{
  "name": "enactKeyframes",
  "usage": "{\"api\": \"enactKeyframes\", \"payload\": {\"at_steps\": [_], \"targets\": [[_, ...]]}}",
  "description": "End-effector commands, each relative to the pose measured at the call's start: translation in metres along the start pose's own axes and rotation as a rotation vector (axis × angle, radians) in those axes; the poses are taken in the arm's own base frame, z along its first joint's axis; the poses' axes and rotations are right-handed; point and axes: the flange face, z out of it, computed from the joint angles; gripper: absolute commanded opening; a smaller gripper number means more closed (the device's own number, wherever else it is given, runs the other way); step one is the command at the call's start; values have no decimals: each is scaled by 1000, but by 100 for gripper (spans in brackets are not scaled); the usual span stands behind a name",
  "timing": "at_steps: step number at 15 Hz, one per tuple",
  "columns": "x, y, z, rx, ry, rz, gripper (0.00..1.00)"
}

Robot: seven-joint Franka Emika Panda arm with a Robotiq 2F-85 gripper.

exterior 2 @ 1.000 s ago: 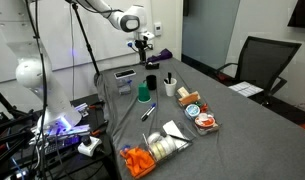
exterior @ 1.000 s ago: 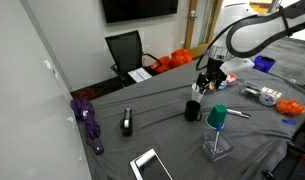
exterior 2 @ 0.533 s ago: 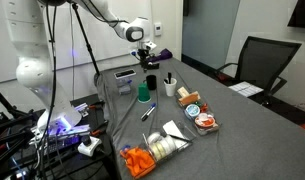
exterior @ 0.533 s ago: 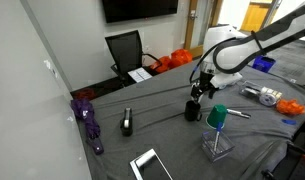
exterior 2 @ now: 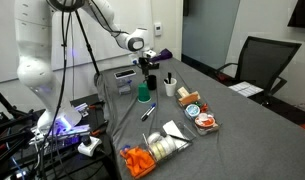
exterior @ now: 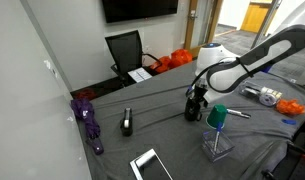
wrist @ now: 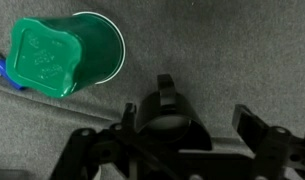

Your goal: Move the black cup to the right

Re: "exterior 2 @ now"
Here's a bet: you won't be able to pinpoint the white wall thermostat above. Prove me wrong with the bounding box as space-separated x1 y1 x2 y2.
153 21 163 37

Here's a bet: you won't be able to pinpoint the clear acrylic box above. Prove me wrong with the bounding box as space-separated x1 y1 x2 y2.
117 79 133 96

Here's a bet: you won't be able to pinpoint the white paper cup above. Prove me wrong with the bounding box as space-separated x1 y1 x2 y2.
163 77 178 98

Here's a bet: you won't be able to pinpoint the clear tray with tape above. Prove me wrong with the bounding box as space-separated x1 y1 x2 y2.
141 120 197 164

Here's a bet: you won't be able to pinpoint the clear tray with tins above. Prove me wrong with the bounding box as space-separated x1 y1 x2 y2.
174 87 222 136

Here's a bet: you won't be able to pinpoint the white card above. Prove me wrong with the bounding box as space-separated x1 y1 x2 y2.
162 119 190 150

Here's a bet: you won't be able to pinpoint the white paper sheet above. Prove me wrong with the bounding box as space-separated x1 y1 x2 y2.
228 81 265 98

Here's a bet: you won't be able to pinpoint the black markers in cup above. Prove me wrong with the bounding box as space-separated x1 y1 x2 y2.
163 72 173 85

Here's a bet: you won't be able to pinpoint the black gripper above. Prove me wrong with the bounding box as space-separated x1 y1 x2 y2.
138 57 154 83

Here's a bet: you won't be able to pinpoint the black cup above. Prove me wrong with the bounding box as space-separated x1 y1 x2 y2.
146 74 158 91

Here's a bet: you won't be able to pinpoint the green plastic cup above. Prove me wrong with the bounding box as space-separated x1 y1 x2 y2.
137 82 152 104

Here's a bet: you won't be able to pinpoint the silver flat device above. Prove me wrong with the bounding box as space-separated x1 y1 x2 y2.
113 68 137 81

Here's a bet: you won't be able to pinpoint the grey tablecloth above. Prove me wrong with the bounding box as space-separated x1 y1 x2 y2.
95 57 305 180

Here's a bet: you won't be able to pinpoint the black tripod stand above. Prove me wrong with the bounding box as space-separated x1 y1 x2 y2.
74 9 102 77

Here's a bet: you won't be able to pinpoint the white emergency stop box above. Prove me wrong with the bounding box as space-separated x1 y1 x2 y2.
77 135 103 158

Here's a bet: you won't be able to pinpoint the round blue tin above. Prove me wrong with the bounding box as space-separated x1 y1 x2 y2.
185 103 202 119

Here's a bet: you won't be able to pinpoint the purple folded umbrella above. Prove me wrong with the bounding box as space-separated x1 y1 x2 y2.
150 48 174 63

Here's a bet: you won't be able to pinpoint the black marker blue cap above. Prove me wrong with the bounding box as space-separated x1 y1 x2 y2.
140 102 157 122

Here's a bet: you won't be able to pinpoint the black mesh office chair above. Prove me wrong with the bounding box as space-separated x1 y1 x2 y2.
215 35 302 106

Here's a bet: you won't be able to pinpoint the black equipment cart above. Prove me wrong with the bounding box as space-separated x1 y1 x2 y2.
0 93 117 180

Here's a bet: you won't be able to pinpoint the wooden block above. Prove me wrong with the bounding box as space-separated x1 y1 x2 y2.
177 86 202 107

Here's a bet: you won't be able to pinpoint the white tape rolls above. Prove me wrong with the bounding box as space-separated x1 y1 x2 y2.
146 132 177 161

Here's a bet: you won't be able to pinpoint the crumpled orange bag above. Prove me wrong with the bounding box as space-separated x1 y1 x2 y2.
120 146 157 179

